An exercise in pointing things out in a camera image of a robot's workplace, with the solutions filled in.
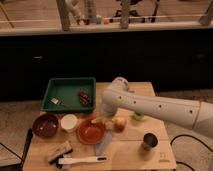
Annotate yellow banana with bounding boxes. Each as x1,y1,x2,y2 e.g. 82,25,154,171
91,116,113,130

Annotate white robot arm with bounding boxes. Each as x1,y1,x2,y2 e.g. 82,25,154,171
101,77,213,138

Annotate red bowl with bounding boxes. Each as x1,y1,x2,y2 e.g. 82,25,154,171
76,118,106,145

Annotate dark maroon bowl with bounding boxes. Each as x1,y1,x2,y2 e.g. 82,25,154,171
32,114,58,138

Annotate orange apple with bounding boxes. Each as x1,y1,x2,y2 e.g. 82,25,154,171
113,117,127,132

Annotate bunch of dark grapes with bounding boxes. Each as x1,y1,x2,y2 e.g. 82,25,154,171
78,91,92,106

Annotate green cup with vegetable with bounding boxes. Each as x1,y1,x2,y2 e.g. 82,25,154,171
133,113,144,121

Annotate small white cup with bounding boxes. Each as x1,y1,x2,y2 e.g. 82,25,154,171
60,114,78,132

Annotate green plastic tray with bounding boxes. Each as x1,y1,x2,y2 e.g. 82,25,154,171
41,77,96,113

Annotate dark metal cup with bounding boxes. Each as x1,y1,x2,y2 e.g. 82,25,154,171
143,133,158,150

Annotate wooden scrub brush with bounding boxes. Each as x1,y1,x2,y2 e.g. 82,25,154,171
46,141,73,164

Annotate black table side bar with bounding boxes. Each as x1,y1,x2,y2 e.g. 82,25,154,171
21,128,33,167

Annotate white handled brush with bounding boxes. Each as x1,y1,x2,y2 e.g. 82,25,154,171
57,156,107,165

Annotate black cable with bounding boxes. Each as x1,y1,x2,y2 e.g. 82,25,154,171
170,133,213,171

